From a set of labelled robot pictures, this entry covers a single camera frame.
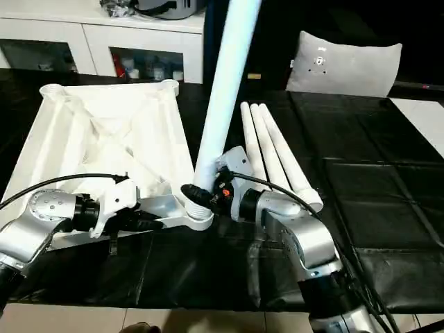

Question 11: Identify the black crumpled bag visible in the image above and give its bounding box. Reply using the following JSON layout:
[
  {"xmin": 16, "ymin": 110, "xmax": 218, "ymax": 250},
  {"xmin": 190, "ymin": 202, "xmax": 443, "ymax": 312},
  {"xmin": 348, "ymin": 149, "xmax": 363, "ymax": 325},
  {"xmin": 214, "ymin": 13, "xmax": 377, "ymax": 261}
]
[{"xmin": 99, "ymin": 0, "xmax": 138, "ymax": 18}]

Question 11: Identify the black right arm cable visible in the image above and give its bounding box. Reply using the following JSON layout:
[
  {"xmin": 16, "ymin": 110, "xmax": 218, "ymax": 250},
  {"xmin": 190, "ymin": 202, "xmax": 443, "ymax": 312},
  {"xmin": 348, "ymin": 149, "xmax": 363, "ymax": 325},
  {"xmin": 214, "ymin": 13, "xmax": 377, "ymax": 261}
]
[{"xmin": 228, "ymin": 171, "xmax": 400, "ymax": 333}]

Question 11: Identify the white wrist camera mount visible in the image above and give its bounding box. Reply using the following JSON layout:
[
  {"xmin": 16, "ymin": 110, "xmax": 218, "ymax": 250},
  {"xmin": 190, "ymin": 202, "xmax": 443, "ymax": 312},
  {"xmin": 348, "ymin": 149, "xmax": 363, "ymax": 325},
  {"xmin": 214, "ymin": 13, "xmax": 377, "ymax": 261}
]
[
  {"xmin": 88, "ymin": 180, "xmax": 139, "ymax": 239},
  {"xmin": 217, "ymin": 145, "xmax": 255, "ymax": 223}
]

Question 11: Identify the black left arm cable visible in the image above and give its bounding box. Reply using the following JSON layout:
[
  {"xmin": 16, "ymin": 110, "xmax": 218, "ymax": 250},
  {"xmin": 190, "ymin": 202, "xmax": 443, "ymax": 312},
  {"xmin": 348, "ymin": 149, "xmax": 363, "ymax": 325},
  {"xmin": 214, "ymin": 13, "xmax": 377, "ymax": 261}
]
[{"xmin": 0, "ymin": 173, "xmax": 129, "ymax": 209}]

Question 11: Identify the white cabinet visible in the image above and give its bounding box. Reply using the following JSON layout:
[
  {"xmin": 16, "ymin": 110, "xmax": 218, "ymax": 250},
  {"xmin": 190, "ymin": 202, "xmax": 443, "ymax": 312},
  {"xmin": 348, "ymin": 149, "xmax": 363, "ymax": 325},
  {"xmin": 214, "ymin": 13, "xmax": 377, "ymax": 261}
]
[{"xmin": 0, "ymin": 15, "xmax": 204, "ymax": 84}]

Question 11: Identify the white plastic table top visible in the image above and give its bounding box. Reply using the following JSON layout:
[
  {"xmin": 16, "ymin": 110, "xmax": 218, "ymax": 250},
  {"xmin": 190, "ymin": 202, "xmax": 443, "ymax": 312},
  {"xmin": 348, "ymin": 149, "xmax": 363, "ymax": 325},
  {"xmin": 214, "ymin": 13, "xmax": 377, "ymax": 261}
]
[{"xmin": 0, "ymin": 78, "xmax": 214, "ymax": 253}]

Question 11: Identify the black thin rod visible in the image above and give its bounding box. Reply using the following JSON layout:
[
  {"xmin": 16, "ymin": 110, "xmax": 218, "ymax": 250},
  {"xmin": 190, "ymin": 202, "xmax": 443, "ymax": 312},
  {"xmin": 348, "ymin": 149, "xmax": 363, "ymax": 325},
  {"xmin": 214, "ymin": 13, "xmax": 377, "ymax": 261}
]
[{"xmin": 421, "ymin": 318, "xmax": 444, "ymax": 333}]

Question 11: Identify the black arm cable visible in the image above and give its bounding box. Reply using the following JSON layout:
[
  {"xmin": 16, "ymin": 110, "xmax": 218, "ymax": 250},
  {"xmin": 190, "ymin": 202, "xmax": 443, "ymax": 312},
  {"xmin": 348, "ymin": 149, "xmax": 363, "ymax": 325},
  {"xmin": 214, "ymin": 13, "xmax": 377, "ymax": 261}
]
[
  {"xmin": 228, "ymin": 171, "xmax": 400, "ymax": 333},
  {"xmin": 0, "ymin": 173, "xmax": 129, "ymax": 209}
]

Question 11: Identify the black bar pink mark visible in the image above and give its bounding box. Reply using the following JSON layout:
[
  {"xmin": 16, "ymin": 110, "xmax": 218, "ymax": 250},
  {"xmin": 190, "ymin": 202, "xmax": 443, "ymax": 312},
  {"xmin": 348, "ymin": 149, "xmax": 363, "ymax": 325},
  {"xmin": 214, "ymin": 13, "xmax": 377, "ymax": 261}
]
[{"xmin": 391, "ymin": 80, "xmax": 444, "ymax": 100}]

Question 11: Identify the white plastic table leg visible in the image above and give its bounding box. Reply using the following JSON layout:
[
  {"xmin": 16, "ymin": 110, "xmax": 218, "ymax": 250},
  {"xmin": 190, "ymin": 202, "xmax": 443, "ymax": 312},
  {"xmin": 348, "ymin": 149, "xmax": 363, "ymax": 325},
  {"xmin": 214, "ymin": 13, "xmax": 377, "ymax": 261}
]
[
  {"xmin": 187, "ymin": 0, "xmax": 263, "ymax": 218},
  {"xmin": 259, "ymin": 103, "xmax": 326, "ymax": 213},
  {"xmin": 249, "ymin": 103, "xmax": 289, "ymax": 194},
  {"xmin": 240, "ymin": 102, "xmax": 270, "ymax": 191}
]

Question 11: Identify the white flat board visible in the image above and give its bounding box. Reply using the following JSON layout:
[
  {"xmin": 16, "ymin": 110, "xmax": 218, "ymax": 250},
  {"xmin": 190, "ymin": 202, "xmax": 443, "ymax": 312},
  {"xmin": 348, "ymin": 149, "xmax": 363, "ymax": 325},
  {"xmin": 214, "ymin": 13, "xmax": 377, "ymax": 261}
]
[{"xmin": 390, "ymin": 97, "xmax": 444, "ymax": 153}]

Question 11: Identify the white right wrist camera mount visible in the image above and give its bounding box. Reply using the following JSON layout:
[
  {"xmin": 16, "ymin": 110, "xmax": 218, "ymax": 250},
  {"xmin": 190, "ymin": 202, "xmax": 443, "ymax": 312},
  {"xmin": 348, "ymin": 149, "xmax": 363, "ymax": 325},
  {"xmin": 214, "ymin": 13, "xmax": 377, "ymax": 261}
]
[{"xmin": 217, "ymin": 145, "xmax": 255, "ymax": 223}]

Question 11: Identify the black mat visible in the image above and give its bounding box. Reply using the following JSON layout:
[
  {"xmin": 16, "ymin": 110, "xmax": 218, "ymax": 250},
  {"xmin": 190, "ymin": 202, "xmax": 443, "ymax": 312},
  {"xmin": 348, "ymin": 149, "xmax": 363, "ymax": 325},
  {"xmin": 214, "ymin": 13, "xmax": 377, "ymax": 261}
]
[{"xmin": 0, "ymin": 67, "xmax": 444, "ymax": 313}]

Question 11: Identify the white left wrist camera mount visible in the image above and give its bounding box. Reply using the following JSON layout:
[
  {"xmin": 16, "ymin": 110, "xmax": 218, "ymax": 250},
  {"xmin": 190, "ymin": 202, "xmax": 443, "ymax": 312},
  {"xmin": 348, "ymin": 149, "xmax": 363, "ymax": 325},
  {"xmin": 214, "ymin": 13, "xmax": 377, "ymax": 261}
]
[{"xmin": 88, "ymin": 180, "xmax": 139, "ymax": 239}]

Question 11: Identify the grey pillow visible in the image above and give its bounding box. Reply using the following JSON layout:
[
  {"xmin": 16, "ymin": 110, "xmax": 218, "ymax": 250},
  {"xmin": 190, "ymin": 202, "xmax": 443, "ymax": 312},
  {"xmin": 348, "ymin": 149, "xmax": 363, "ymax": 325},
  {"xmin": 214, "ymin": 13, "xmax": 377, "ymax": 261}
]
[{"xmin": 286, "ymin": 30, "xmax": 403, "ymax": 98}]

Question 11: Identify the brown round object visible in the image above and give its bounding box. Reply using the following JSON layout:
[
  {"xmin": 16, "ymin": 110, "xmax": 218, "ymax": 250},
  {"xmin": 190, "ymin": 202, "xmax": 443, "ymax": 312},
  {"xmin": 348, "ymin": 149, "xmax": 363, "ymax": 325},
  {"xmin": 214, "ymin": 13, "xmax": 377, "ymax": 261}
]
[{"xmin": 124, "ymin": 322, "xmax": 160, "ymax": 333}]

